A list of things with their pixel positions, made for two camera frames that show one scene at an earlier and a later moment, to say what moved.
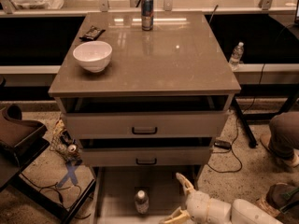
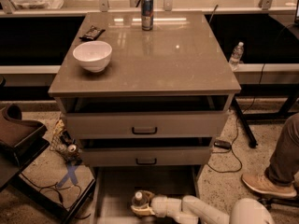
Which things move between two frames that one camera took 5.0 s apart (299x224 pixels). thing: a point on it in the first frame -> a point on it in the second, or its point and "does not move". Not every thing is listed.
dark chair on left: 21,141 does not move
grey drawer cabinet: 146,93 does not move
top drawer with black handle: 146,124 does not move
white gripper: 204,206 -> 162,206
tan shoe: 267,206 -> 261,183
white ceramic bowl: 93,55 does not move
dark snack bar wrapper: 92,35 does not move
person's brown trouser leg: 284,133 -> 283,166
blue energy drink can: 147,12 does not move
